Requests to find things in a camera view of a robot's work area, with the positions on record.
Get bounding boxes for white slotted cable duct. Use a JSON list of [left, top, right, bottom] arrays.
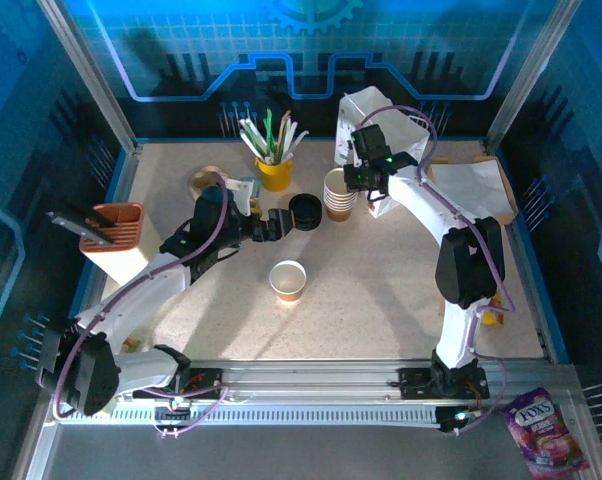
[[108, 403, 445, 427]]

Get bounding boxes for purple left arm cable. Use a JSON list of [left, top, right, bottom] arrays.
[[52, 172, 231, 436]]

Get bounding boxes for brown wrapped straw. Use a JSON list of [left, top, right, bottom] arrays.
[[276, 109, 292, 162]]

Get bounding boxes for purple candy bag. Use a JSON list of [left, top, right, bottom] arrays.
[[499, 386, 591, 480]]

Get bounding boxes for small black cable hub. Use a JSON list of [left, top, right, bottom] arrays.
[[153, 394, 195, 426], [438, 407, 482, 435]]

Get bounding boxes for white paper napkins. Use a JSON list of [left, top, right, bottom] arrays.
[[430, 158, 507, 219]]

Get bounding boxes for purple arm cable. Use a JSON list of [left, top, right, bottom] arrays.
[[52, 172, 231, 436], [358, 105, 516, 435]]

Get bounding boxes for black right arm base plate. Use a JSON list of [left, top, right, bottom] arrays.
[[398, 367, 490, 401]]

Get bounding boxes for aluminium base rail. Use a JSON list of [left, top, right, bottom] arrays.
[[105, 357, 577, 407]]

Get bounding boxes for brown cardboard napkin box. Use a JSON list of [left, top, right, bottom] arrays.
[[424, 154, 520, 226]]

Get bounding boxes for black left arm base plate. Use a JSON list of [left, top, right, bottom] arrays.
[[180, 367, 222, 401]]

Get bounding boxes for yellow metal bucket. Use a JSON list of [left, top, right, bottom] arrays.
[[254, 152, 295, 193]]

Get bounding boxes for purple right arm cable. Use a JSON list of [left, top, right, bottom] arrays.
[[358, 105, 516, 435]]

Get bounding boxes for yellow snack packet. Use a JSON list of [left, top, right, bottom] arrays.
[[480, 294, 507, 327]]

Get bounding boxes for orange slotted holder box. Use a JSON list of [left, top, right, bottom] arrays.
[[78, 202, 161, 284]]

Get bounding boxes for green wrapped straw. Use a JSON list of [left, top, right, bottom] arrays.
[[263, 108, 277, 154], [244, 122, 275, 156]]

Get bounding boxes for white printed paper bag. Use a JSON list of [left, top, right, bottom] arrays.
[[334, 85, 432, 219]]

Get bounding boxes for black flat tool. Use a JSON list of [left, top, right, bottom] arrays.
[[45, 208, 116, 246]]

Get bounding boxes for aluminium frame post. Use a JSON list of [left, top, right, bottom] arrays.
[[35, 0, 143, 151], [480, 0, 585, 151]]

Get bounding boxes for black thin stick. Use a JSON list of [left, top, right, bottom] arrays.
[[60, 198, 118, 230]]

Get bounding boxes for beige pulp cup carrier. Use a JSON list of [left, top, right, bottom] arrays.
[[189, 164, 232, 201]]

